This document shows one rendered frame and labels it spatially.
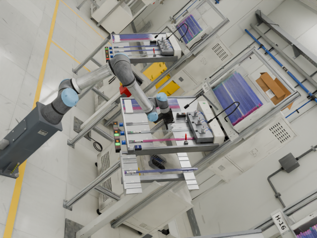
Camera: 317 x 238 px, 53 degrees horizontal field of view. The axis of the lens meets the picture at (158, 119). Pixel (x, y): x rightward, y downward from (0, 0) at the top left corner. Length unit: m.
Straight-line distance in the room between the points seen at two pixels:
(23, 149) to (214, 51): 2.36
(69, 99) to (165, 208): 1.38
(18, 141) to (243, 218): 2.63
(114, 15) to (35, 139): 4.83
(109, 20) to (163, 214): 4.70
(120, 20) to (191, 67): 3.36
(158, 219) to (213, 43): 1.98
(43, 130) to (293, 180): 2.70
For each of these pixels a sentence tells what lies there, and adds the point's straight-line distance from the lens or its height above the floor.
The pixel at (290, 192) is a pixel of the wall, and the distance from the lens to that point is 3.80.
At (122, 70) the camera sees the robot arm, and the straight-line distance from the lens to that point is 2.06.
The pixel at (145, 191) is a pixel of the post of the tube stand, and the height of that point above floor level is 0.71.
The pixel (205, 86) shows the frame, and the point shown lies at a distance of 3.00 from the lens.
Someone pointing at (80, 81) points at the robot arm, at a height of 0.84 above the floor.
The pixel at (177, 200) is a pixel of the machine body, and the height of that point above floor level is 0.57.
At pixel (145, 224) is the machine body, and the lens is 3.11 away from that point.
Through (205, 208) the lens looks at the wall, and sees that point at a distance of 4.26.
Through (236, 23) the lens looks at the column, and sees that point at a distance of 5.72.
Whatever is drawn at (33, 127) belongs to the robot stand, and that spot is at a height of 0.46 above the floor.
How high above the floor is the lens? 1.72
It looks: 17 degrees down
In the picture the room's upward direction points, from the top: 51 degrees clockwise
